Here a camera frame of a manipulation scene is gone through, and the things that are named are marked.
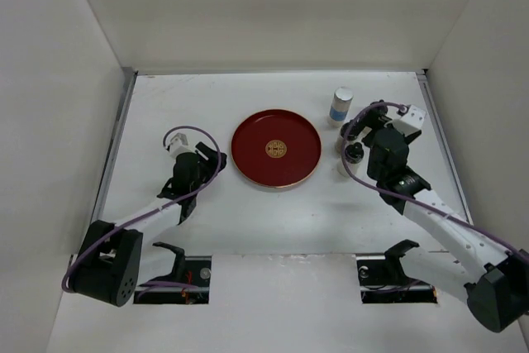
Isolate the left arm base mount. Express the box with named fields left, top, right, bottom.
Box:
left=132, top=242, right=212, bottom=305

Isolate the blue label spice jar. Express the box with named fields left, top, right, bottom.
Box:
left=328, top=87, right=354, bottom=127

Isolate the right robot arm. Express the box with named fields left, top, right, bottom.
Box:
left=341, top=100, right=528, bottom=333

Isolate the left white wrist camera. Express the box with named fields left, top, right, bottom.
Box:
left=164, top=133, right=193, bottom=160

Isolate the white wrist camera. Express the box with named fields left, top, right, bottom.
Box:
left=164, top=133, right=193, bottom=160
left=392, top=105, right=427, bottom=137

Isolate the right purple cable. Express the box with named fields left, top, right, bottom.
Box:
left=340, top=100, right=529, bottom=263

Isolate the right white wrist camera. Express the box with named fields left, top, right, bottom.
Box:
left=392, top=105, right=427, bottom=137

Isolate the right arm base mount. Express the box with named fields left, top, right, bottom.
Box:
left=355, top=240, right=438, bottom=304

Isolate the red round tray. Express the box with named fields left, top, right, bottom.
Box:
left=231, top=109, right=322, bottom=188

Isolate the white condiment bottle black cap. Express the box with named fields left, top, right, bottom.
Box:
left=337, top=142, right=365, bottom=178

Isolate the brown condiment bottle black cap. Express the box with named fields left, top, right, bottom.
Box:
left=335, top=122, right=355, bottom=154

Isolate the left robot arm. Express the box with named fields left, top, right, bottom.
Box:
left=62, top=142, right=226, bottom=307

